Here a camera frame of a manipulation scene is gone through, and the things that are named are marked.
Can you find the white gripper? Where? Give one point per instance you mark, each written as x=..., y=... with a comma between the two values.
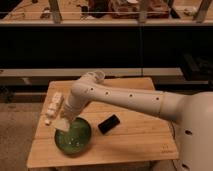
x=72, y=107

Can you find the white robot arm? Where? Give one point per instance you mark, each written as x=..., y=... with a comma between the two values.
x=194, y=113

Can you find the green ceramic bowl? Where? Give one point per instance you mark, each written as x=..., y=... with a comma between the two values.
x=76, y=139

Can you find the white blocks stack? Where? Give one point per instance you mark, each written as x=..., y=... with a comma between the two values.
x=53, y=107

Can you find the black rectangular block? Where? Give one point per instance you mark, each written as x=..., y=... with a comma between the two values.
x=108, y=124

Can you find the wooden table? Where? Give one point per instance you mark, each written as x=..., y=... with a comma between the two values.
x=138, y=138

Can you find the background wooden shelf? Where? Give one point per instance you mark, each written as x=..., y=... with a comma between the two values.
x=106, y=12

